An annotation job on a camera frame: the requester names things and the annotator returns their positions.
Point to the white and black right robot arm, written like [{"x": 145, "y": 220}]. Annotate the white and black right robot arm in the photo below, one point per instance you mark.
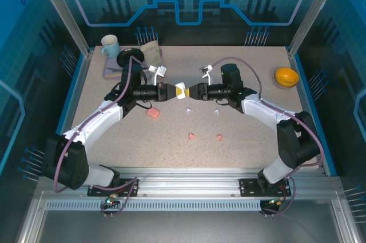
[{"x": 263, "y": 114}]

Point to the aluminium frame post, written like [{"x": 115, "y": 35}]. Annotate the aluminium frame post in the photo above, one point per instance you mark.
[
  {"x": 310, "y": 11},
  {"x": 63, "y": 11}
]

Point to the lavender serving tray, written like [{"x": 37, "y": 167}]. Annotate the lavender serving tray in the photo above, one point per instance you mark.
[{"x": 110, "y": 64}]

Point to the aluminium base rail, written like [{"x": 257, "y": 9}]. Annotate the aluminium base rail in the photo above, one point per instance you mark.
[{"x": 186, "y": 183}]

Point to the light blue mug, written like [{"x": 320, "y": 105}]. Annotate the light blue mug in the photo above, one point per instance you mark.
[{"x": 111, "y": 47}]

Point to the yellow patterned bowl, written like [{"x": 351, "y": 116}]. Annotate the yellow patterned bowl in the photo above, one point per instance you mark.
[{"x": 286, "y": 75}]

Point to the pink earbud charging case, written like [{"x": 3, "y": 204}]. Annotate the pink earbud charging case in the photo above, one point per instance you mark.
[{"x": 153, "y": 113}]

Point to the beige folded cloth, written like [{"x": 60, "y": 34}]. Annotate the beige folded cloth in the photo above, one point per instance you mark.
[{"x": 151, "y": 51}]

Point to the black round plate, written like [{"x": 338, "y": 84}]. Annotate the black round plate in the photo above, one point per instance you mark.
[{"x": 124, "y": 57}]

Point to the white earbud charging case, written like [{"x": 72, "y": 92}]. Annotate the white earbud charging case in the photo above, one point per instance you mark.
[{"x": 180, "y": 84}]

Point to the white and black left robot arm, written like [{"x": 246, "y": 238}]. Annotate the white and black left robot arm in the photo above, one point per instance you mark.
[{"x": 111, "y": 117}]

